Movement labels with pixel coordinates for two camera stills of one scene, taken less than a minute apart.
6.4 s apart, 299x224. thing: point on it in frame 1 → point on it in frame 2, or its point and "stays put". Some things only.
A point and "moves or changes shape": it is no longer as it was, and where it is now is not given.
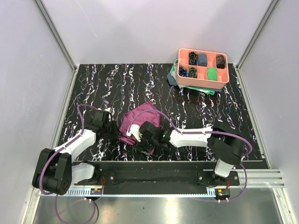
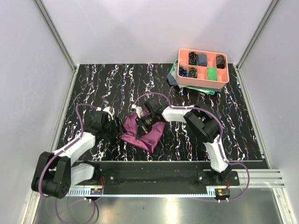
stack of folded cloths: [172, 79] stays put
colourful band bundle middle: [192, 73] stays put
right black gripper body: [149, 144] → [146, 122]
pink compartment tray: [202, 68] stays put
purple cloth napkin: [138, 115] moves or changes shape
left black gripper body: [111, 131] stays put
